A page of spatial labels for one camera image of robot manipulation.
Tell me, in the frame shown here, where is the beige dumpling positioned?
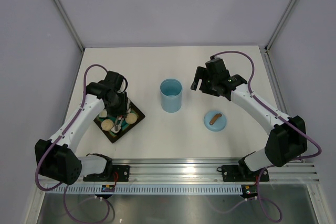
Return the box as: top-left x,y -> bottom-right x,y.
125,113 -> 138,124
101,119 -> 114,131

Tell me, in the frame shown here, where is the blue cylindrical lunch box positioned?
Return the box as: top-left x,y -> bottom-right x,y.
160,79 -> 183,113

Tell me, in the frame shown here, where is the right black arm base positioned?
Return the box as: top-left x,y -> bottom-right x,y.
216,157 -> 270,183

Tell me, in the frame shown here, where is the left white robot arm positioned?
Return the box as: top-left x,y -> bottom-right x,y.
35,71 -> 130,185

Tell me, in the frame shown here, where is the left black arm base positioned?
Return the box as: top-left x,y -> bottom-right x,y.
80,153 -> 130,182

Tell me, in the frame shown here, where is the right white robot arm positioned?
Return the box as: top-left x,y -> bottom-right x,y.
191,58 -> 308,180

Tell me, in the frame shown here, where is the black teal square plate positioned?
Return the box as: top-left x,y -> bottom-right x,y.
94,101 -> 145,143

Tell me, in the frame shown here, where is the blue lid with wooden handle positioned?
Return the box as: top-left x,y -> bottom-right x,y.
203,110 -> 227,132

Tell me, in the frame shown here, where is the aluminium rail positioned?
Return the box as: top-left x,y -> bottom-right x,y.
36,157 -> 320,184

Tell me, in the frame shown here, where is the white slotted cable duct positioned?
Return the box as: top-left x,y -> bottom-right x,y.
51,183 -> 243,195

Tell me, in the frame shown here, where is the left aluminium frame post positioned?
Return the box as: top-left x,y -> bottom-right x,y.
51,0 -> 85,54

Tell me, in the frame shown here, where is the aluminium frame post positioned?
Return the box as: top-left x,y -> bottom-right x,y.
51,0 -> 85,54
265,0 -> 299,53

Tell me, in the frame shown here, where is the right aluminium frame post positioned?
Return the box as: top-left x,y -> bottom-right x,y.
265,0 -> 299,53

